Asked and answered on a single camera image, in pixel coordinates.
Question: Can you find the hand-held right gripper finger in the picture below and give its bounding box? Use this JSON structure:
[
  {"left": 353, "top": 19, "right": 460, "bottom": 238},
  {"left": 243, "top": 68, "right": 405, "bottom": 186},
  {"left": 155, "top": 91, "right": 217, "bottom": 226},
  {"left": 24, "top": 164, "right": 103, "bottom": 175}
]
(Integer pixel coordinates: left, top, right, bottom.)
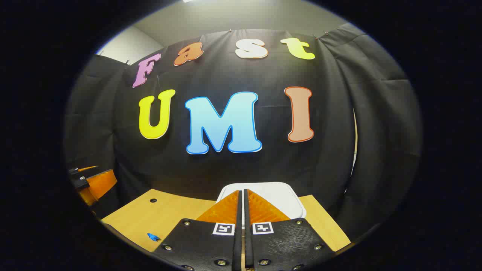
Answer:
[
  {"left": 152, "top": 189, "right": 243, "bottom": 271},
  {"left": 244, "top": 188, "right": 336, "bottom": 271}
]

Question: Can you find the white desktop garbage bin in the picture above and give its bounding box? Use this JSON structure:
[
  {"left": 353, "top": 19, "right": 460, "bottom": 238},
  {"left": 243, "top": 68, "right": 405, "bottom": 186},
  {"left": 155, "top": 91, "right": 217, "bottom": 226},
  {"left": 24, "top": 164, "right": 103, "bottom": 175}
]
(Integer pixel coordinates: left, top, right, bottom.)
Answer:
[{"left": 216, "top": 182, "right": 307, "bottom": 229}]

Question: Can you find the black backdrop cloth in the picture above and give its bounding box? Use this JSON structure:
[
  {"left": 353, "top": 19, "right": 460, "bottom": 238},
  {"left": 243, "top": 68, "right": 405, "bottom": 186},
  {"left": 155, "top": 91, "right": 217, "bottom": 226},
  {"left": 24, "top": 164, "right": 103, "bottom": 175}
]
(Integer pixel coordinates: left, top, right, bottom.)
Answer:
[{"left": 63, "top": 23, "right": 422, "bottom": 241}]

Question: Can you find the wooden desktop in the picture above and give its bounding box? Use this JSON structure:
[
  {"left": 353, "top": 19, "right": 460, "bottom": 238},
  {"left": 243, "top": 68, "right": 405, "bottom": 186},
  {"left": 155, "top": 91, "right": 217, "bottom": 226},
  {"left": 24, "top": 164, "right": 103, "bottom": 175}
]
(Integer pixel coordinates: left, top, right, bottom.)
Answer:
[{"left": 101, "top": 188, "right": 351, "bottom": 253}]

